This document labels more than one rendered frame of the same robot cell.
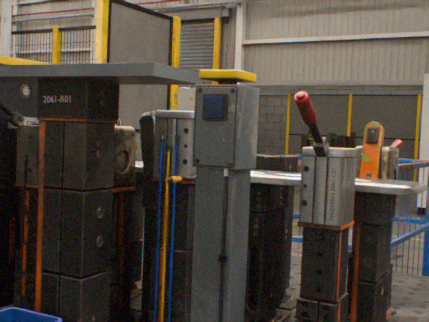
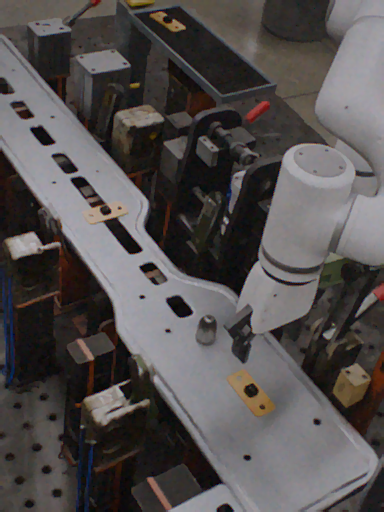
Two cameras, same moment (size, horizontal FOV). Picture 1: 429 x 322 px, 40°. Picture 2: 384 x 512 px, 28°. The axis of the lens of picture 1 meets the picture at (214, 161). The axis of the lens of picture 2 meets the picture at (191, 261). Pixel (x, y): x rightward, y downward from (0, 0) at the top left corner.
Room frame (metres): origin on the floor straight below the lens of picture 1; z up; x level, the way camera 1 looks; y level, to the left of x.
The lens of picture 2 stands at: (2.28, 0.86, 1.93)
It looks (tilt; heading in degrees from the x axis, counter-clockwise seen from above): 43 degrees down; 203
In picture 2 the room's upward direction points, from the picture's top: 10 degrees clockwise
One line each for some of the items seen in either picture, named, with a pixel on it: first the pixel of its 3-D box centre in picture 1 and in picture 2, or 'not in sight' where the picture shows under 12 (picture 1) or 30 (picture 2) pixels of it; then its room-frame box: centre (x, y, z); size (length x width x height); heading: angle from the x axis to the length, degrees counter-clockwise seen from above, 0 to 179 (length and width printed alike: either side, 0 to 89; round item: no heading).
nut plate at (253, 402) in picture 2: not in sight; (251, 390); (1.55, 0.69, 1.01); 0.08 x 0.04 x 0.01; 63
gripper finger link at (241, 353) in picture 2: not in sight; (235, 344); (1.60, 0.66, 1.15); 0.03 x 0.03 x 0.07; 63
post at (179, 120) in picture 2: not in sight; (170, 196); (1.10, 0.28, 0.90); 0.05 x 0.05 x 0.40; 63
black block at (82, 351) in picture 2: not in sight; (86, 404); (1.62, 0.44, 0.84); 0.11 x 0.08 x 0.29; 153
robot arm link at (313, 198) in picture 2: not in sight; (310, 206); (1.55, 0.69, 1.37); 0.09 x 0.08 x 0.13; 97
